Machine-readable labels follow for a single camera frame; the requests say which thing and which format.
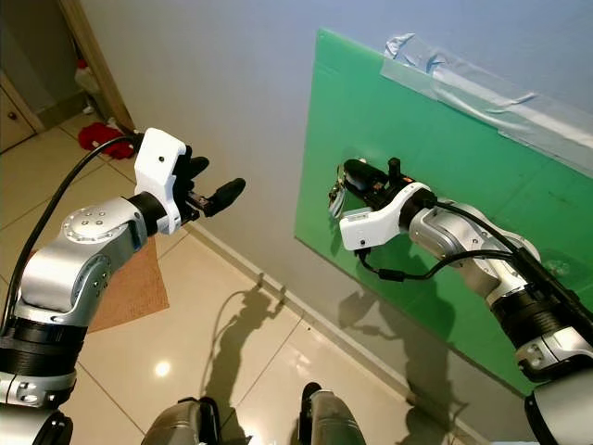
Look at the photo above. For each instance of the red cloth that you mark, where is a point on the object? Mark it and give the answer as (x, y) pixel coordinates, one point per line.
(102, 139)

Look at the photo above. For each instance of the green plastic board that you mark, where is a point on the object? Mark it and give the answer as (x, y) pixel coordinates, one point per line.
(352, 102)

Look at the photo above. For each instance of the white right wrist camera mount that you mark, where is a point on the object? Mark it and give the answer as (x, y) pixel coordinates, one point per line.
(371, 227)

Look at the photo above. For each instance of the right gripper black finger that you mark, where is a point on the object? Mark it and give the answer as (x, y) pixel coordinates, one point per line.
(361, 174)

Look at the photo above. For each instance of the clear suction cup hook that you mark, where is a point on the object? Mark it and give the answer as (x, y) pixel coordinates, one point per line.
(561, 265)

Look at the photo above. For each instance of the white plastic bottle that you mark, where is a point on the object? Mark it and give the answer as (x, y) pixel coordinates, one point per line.
(88, 88)

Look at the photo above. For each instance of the grey robot left leg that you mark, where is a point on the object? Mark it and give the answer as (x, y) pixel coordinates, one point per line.
(185, 426)

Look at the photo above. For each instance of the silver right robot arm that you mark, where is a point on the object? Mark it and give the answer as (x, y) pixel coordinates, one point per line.
(473, 241)

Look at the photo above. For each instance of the orange floor mat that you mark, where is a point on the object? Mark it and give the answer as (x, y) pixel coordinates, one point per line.
(139, 287)

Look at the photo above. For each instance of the keys with white tag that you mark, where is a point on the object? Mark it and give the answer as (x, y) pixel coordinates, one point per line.
(336, 197)

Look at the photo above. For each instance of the brown wooden door frame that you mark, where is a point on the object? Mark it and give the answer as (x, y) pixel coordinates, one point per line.
(93, 56)

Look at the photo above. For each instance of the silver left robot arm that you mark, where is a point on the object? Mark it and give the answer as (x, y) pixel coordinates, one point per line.
(74, 278)

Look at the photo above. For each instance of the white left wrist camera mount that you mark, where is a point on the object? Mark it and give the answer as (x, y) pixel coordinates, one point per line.
(157, 167)

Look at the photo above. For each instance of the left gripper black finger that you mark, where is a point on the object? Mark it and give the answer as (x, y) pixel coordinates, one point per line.
(225, 197)

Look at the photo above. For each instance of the clear tape strip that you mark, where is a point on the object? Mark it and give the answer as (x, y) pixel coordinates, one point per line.
(473, 88)

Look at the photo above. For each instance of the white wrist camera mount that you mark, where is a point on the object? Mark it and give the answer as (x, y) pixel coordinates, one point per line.
(371, 227)
(157, 167)

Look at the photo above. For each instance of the beige cabinet door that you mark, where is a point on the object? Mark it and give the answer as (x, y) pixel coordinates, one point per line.
(11, 120)

